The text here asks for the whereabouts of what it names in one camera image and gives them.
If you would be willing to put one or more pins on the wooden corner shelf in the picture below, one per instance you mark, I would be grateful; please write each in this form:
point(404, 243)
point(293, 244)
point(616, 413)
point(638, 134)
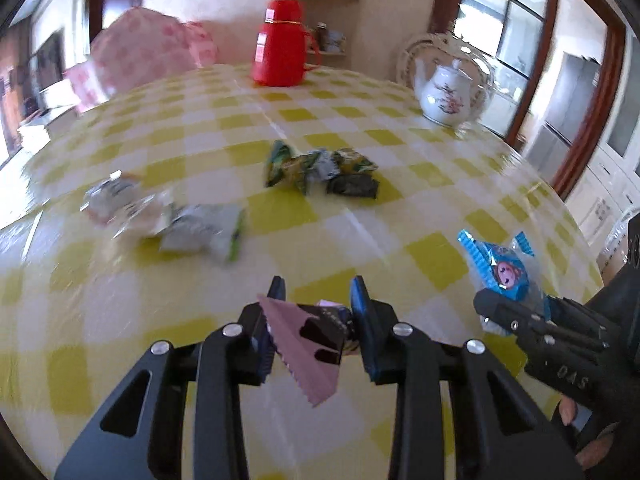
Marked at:
point(333, 23)

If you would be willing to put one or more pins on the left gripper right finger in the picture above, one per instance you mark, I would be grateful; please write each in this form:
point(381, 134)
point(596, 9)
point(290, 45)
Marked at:
point(463, 395)

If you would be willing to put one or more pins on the red thermos jug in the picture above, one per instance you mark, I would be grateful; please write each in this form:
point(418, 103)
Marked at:
point(285, 49)

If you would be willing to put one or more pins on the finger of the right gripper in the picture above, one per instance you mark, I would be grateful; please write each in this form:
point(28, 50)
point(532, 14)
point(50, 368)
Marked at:
point(502, 316)

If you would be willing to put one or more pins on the black snack packet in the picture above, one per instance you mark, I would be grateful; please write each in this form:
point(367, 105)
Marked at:
point(353, 185)

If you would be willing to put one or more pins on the clear bread packet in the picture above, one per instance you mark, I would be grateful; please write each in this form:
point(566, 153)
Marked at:
point(148, 216)

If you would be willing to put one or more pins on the blue seed snack bag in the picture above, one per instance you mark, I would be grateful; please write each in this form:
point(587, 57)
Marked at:
point(504, 273)

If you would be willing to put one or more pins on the grey candy packet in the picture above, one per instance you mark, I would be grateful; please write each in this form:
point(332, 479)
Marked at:
point(320, 166)

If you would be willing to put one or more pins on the white ornate chair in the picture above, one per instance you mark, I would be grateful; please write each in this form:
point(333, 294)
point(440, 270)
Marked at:
point(423, 54)

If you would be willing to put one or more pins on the person's right hand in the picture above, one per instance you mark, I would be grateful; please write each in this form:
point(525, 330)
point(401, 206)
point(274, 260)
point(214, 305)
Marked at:
point(594, 438)

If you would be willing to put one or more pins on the pink checkered covered chair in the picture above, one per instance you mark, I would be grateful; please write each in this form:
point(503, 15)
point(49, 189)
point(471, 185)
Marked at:
point(140, 47)

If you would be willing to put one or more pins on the wall television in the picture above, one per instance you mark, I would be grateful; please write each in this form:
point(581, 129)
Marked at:
point(49, 61)

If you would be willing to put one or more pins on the white floral teapot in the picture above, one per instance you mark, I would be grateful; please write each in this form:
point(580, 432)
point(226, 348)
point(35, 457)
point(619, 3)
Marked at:
point(450, 97)

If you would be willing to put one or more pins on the pink chocolate snack packet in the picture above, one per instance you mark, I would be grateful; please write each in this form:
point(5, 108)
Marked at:
point(311, 340)

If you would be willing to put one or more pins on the white green snack packet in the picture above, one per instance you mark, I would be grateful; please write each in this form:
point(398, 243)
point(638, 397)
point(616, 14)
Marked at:
point(214, 229)

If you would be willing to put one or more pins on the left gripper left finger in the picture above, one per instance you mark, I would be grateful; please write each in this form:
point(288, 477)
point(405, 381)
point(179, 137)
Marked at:
point(137, 432)

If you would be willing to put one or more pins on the white orange snack packet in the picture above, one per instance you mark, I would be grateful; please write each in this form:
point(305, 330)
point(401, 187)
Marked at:
point(106, 198)

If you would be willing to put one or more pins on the yellow green candy packet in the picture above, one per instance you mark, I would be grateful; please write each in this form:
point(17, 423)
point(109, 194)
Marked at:
point(349, 161)

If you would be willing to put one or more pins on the yellow green checkered tablecloth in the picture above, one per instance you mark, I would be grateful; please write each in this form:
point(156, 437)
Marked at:
point(80, 306)

